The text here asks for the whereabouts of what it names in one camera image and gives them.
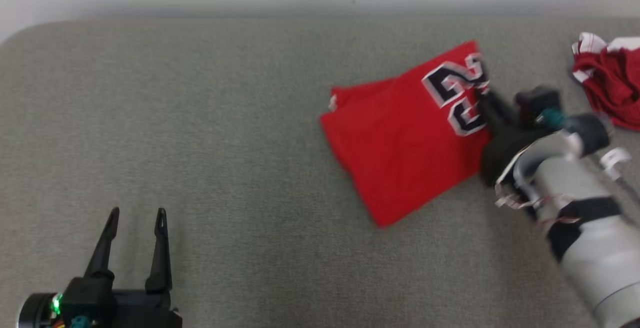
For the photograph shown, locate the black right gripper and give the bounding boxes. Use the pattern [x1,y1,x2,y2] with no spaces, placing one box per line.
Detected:
[474,91,549,188]

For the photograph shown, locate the red and white jersey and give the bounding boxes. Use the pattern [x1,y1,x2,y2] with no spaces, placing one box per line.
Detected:
[320,40,493,228]

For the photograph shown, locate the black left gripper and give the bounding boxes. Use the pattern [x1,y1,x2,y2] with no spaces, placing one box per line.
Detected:
[84,207,183,328]

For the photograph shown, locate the red basketball shorts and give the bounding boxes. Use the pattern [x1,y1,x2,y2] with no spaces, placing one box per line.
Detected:
[571,32,640,132]

